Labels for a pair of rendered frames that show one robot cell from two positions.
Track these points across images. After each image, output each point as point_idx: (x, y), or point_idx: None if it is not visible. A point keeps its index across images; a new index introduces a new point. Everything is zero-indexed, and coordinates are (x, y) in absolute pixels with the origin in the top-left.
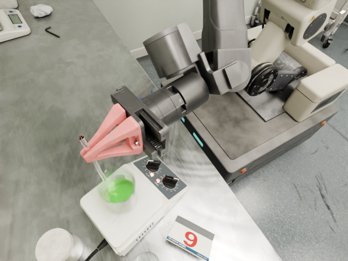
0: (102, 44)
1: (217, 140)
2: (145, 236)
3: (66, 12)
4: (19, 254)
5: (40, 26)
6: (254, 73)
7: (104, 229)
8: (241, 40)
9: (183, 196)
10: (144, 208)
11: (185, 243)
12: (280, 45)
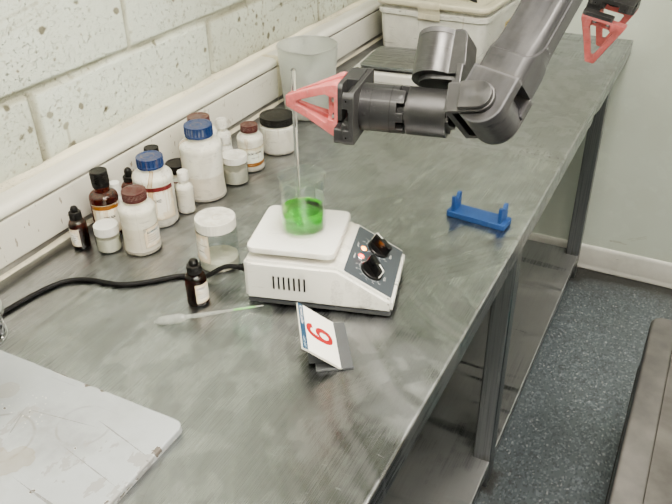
0: (530, 140)
1: (650, 487)
2: (287, 308)
3: (536, 91)
4: (190, 237)
5: None
6: None
7: (258, 231)
8: (512, 65)
9: (374, 309)
10: (308, 245)
11: (307, 324)
12: None
